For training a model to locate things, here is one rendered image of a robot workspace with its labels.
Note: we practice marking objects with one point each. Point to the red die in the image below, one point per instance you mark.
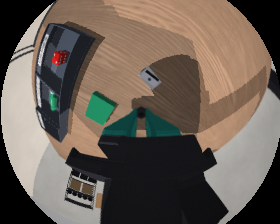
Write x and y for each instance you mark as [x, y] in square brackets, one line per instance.
[59, 57]

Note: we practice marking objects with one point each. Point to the green battery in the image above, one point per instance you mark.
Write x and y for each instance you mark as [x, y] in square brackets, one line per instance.
[53, 101]

